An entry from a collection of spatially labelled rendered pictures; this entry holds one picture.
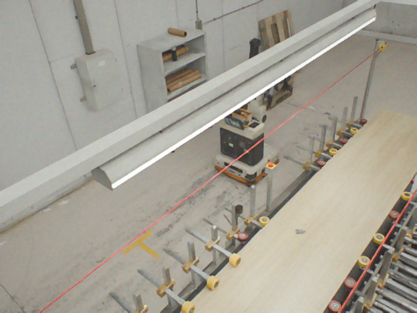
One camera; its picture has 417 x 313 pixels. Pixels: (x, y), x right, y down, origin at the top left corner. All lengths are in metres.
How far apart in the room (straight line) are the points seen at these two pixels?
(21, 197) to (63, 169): 0.15
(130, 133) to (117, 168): 0.13
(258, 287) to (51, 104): 3.15
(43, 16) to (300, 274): 3.52
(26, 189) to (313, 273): 2.14
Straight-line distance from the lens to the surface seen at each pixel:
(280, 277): 2.86
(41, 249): 4.72
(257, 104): 4.79
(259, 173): 4.88
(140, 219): 4.64
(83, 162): 1.32
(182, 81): 5.47
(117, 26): 5.06
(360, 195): 3.59
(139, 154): 1.44
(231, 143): 4.80
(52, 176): 1.28
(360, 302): 2.53
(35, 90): 4.63
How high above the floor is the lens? 3.17
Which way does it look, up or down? 35 degrees down
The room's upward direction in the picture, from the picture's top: 4 degrees counter-clockwise
